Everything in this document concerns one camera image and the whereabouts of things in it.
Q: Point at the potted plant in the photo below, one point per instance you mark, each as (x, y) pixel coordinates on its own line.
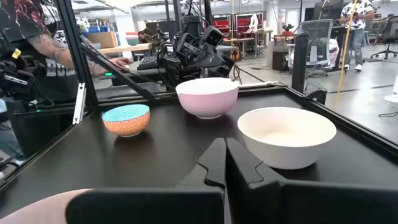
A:
(287, 28)

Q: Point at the black stand with round base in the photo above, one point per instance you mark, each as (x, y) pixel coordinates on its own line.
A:
(300, 62)

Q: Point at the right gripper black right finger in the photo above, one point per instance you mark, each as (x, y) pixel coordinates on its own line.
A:
(311, 205)

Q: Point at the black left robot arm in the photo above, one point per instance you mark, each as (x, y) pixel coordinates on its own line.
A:
(183, 62)

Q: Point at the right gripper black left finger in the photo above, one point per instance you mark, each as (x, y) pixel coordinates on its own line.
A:
(149, 208)

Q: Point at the black diagonal frame brace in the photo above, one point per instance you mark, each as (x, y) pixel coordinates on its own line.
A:
(118, 70)

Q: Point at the black keyboard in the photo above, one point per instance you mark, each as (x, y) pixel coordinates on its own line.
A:
(148, 62)

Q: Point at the person's hand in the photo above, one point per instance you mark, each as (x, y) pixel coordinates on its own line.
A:
(119, 63)

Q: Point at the cardboard box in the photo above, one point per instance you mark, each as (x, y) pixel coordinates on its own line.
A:
(102, 40)

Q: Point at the pink bowl with white inside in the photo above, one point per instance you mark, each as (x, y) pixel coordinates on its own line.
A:
(206, 102)

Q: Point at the person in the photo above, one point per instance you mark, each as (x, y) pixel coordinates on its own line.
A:
(46, 37)
(357, 25)

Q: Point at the grey mesh office chair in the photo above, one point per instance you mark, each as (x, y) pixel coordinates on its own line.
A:
(317, 40)

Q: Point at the black office chair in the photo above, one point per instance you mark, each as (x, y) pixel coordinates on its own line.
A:
(390, 31)

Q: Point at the shelf with red bins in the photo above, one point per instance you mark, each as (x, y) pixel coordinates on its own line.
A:
(222, 26)

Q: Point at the small blue and orange bowl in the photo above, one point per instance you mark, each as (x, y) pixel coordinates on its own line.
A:
(127, 124)

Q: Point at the black table frame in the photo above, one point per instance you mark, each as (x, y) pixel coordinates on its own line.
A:
(74, 46)

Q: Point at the white fan base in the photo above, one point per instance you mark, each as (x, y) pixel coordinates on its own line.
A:
(392, 99)

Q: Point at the pale salmon bowl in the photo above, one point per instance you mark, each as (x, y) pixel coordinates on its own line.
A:
(31, 211)

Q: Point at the silver frame bracket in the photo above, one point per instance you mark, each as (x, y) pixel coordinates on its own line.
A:
(79, 105)

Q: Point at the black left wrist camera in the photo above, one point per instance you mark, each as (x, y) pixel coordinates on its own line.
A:
(213, 35)

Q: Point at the black camera rig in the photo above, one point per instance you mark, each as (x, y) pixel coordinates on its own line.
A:
(15, 77)

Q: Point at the black cabinet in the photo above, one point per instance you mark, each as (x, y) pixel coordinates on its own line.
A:
(280, 60)

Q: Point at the wooden workbench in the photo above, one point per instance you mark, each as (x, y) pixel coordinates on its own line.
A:
(124, 48)

